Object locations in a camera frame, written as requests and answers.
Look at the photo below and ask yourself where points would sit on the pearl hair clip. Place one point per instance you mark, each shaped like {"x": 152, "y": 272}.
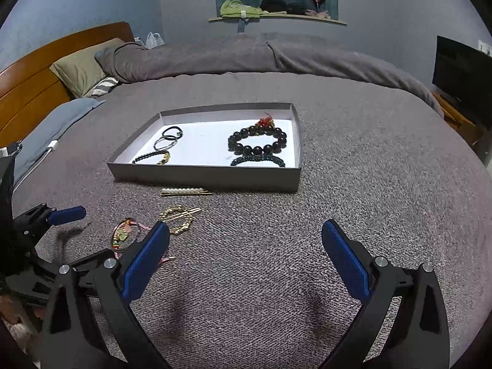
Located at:
{"x": 184, "y": 191}

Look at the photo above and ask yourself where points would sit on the wooden window shelf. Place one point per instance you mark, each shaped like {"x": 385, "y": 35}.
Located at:
{"x": 276, "y": 17}

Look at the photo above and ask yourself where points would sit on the pink cloth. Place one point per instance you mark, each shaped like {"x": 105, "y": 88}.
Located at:
{"x": 319, "y": 14}

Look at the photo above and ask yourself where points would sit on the black cloth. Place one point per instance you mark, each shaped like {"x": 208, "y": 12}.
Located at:
{"x": 273, "y": 4}

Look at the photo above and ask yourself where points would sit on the wooden television stand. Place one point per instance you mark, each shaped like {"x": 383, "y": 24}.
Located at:
{"x": 457, "y": 117}

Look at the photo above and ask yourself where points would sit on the silver bangle with colourful beads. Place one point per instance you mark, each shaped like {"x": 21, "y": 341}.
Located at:
{"x": 115, "y": 244}

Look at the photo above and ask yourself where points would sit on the wooden headboard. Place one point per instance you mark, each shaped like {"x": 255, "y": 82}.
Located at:
{"x": 30, "y": 88}

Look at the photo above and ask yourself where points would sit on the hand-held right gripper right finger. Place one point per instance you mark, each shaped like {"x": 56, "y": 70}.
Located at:
{"x": 346, "y": 261}

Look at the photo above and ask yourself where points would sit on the grey duvet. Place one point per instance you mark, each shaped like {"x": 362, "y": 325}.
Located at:
{"x": 230, "y": 53}

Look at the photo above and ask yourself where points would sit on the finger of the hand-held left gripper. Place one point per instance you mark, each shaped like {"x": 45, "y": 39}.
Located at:
{"x": 69, "y": 215}
{"x": 92, "y": 257}

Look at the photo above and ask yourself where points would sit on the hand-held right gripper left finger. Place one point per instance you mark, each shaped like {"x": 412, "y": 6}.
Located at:
{"x": 146, "y": 257}

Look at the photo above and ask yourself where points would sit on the striped pillow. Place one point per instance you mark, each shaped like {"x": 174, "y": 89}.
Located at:
{"x": 103, "y": 86}

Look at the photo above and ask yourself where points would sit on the plain silver bangle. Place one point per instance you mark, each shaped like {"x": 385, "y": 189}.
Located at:
{"x": 175, "y": 140}

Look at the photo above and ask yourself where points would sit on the white wall sockets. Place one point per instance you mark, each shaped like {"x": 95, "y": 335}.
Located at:
{"x": 485, "y": 46}

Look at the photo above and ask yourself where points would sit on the olive pillow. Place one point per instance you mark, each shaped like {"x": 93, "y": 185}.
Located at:
{"x": 80, "y": 69}

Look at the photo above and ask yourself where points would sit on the grey cardboard box tray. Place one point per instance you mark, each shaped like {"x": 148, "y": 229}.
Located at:
{"x": 207, "y": 138}

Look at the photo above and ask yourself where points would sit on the grey bedspread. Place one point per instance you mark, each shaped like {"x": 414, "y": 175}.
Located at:
{"x": 346, "y": 180}

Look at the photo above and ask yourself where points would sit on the white plastic bag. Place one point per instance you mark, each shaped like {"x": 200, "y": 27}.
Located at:
{"x": 155, "y": 40}

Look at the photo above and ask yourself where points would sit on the green cloth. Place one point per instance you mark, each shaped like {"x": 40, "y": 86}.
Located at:
{"x": 234, "y": 7}

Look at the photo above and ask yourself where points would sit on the black television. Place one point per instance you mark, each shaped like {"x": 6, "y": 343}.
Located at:
{"x": 461, "y": 73}

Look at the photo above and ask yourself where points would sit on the thin gold hair clip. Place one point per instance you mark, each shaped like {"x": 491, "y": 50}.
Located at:
{"x": 192, "y": 211}

